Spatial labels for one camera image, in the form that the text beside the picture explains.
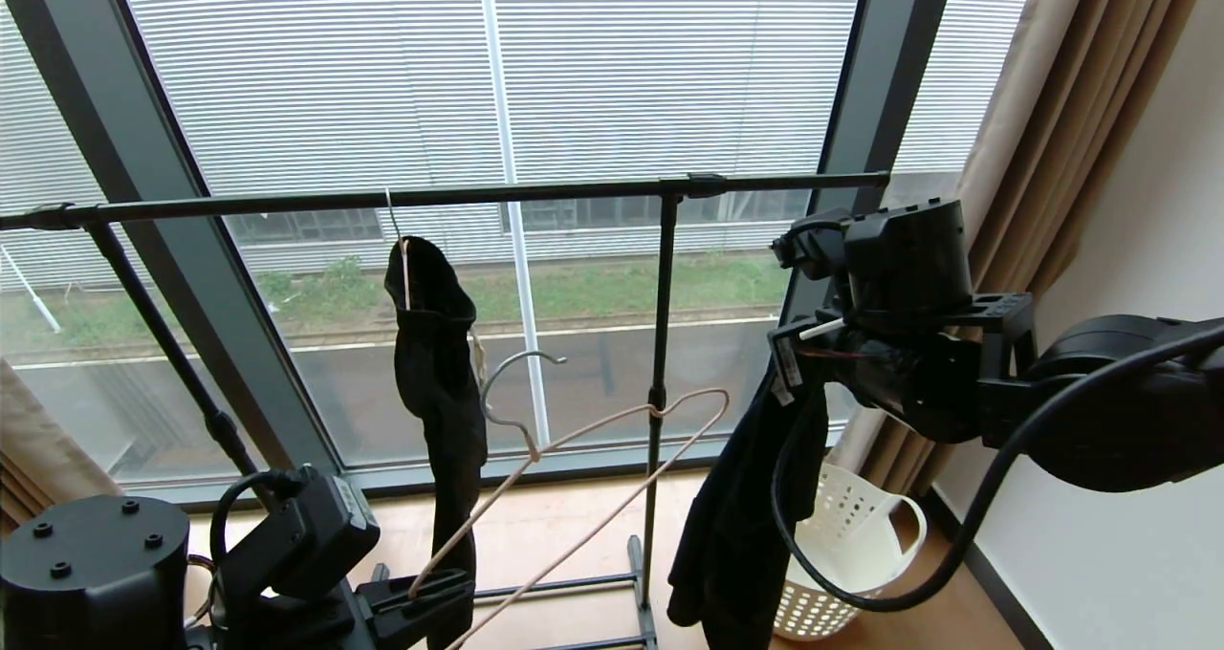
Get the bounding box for pink clothes hanger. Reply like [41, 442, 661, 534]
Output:
[409, 349, 731, 650]
[384, 188, 414, 313]

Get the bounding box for white laundry basket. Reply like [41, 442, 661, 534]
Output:
[773, 464, 929, 641]

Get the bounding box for window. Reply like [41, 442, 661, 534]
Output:
[0, 0, 1043, 508]

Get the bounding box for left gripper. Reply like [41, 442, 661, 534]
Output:
[210, 566, 476, 650]

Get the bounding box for brown curtain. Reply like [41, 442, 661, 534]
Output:
[827, 0, 1215, 498]
[0, 358, 125, 536]

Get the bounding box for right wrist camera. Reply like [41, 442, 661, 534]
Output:
[770, 208, 857, 283]

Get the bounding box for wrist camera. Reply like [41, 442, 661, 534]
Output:
[770, 208, 857, 283]
[215, 466, 382, 622]

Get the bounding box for black clothes rack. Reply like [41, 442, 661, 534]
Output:
[0, 172, 890, 650]

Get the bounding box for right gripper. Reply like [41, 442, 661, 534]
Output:
[768, 311, 976, 441]

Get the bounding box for black garment with white cord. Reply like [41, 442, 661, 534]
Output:
[384, 236, 491, 650]

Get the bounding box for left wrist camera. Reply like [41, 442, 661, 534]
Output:
[215, 466, 382, 622]

